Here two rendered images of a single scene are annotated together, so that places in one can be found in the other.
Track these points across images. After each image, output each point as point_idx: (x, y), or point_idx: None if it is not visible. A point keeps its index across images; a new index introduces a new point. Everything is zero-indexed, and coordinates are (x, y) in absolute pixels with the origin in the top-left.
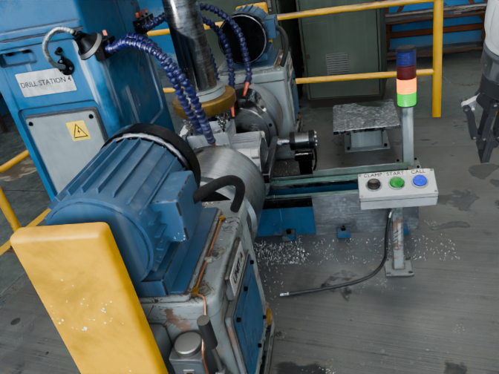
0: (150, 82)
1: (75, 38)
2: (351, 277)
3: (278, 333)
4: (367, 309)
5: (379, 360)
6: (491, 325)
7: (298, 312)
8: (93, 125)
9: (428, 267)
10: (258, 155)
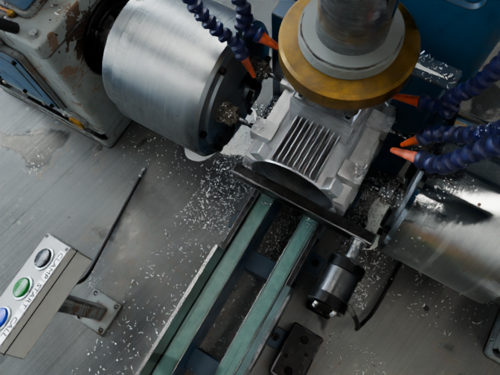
0: None
1: None
2: (120, 252)
3: (100, 148)
4: (68, 239)
5: (13, 214)
6: None
7: (111, 175)
8: None
9: (74, 344)
10: (250, 152)
